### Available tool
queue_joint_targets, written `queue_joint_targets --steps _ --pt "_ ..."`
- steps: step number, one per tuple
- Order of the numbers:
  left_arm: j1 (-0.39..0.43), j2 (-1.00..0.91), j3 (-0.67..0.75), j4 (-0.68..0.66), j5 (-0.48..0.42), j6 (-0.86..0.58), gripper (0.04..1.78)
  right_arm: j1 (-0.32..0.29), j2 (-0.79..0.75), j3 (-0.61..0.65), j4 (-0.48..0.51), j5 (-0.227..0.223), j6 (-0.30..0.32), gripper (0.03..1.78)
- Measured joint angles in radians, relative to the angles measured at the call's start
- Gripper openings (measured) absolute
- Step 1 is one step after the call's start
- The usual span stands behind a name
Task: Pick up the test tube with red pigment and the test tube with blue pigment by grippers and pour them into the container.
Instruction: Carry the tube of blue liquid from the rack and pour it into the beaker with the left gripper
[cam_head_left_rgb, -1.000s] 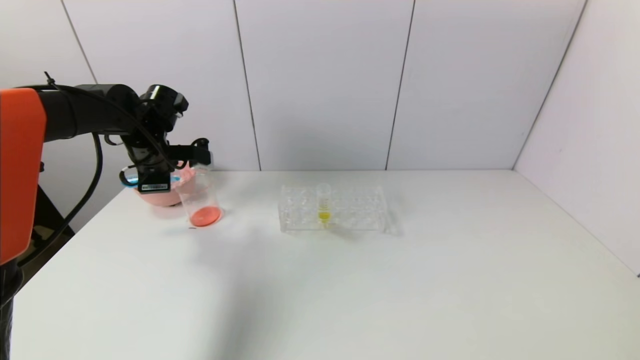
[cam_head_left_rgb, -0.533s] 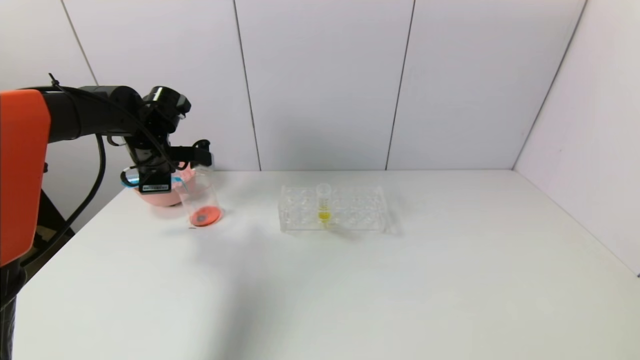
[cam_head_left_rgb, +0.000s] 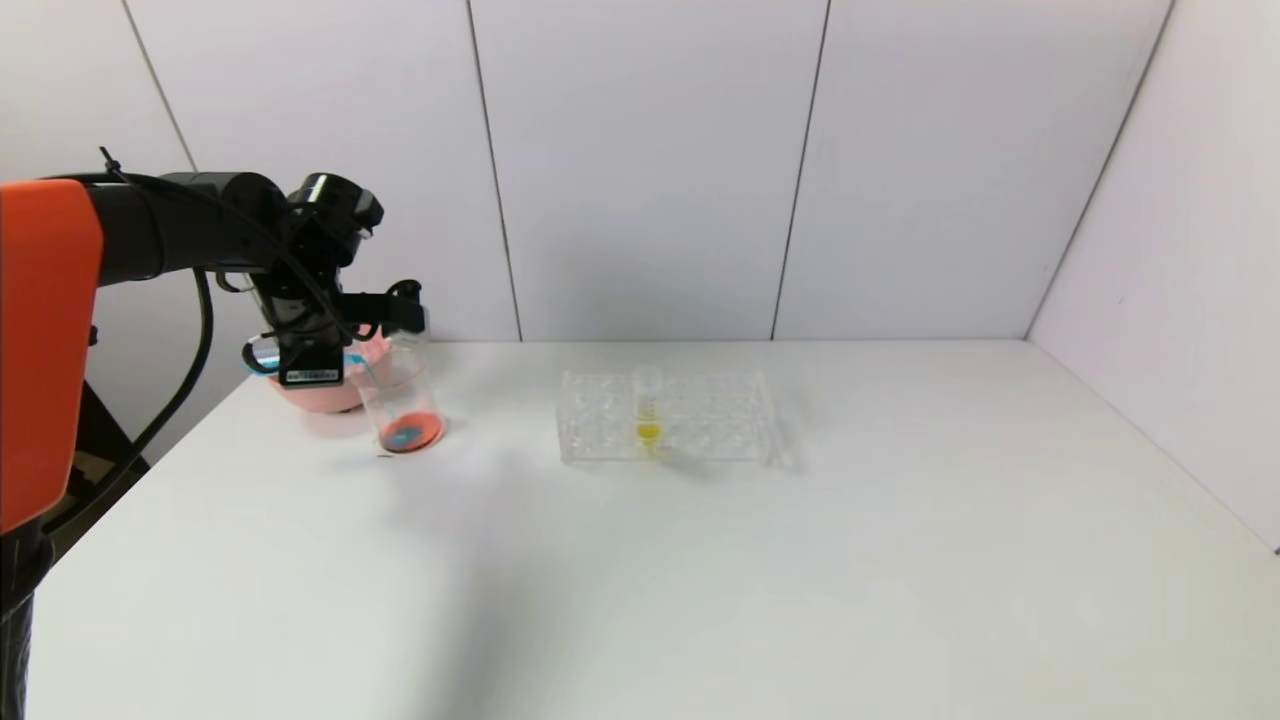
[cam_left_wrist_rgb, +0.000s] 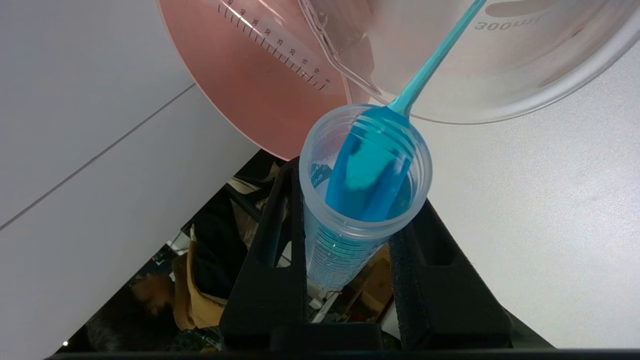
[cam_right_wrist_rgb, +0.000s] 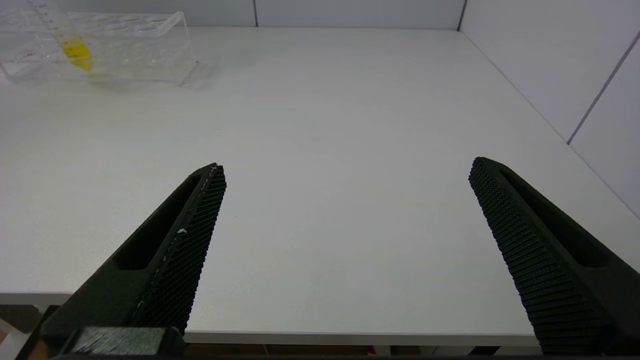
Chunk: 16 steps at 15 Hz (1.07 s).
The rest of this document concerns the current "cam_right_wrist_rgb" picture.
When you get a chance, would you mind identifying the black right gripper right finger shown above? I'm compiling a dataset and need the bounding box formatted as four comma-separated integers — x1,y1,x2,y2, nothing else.
468,156,640,357

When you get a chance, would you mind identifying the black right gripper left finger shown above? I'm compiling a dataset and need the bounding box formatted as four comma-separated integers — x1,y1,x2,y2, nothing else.
39,162,228,347

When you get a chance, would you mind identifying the clear acrylic test tube rack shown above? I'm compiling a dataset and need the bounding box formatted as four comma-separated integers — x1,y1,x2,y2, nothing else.
0,9,199,86

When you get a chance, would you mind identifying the yellow pigment test tube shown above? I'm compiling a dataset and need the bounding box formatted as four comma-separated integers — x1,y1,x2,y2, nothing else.
27,0,94,72

